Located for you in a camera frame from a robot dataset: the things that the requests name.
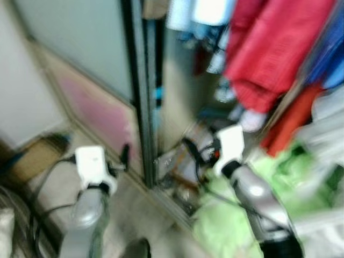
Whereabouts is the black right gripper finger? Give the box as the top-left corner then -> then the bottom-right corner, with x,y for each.
182,138 -> 204,161

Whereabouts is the white shoe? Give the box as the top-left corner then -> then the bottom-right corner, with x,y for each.
239,110 -> 267,133

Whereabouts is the light green cloth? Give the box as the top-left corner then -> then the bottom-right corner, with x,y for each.
192,142 -> 344,258

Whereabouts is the brown cardboard box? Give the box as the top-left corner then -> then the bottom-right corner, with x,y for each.
0,134 -> 71,184

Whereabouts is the grey robot left leg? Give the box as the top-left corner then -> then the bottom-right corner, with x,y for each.
121,239 -> 152,258

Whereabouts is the orange-red cloth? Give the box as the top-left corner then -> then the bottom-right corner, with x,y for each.
261,83 -> 324,157

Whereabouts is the white cloth pile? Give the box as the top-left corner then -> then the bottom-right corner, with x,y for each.
293,89 -> 344,258

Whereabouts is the frosted sliding wardrobe door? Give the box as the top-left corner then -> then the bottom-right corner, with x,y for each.
11,0 -> 157,187

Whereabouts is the red hanging garment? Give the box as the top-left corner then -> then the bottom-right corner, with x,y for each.
223,0 -> 337,113

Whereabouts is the white hanging garment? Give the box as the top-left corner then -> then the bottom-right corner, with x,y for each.
167,0 -> 238,31

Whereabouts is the blue hanging garment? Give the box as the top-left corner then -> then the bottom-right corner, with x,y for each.
305,5 -> 344,90

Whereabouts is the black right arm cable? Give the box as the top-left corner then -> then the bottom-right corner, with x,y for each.
183,139 -> 269,221

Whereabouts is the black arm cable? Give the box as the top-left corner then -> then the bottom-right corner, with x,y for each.
30,155 -> 81,242
183,139 -> 269,221

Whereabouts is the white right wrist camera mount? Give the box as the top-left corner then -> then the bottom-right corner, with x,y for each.
213,125 -> 246,176

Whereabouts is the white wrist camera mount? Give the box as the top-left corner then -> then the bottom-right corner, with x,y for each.
75,146 -> 117,192
213,125 -> 246,176

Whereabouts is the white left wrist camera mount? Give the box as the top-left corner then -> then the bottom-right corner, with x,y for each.
75,146 -> 117,192

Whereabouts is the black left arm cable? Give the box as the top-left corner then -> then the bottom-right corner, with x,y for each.
30,155 -> 81,242

